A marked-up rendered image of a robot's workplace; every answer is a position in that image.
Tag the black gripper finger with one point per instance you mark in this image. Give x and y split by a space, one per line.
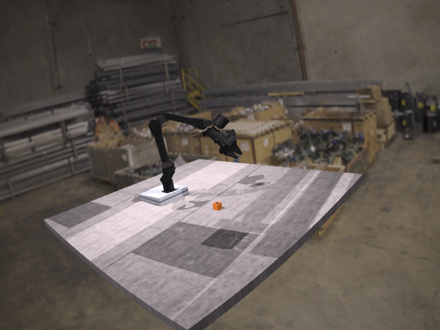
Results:
234 147
230 153

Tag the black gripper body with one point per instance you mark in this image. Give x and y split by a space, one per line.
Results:
224 144

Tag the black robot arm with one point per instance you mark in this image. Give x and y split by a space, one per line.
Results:
155 127

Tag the orange block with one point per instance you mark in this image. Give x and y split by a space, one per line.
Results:
217 206

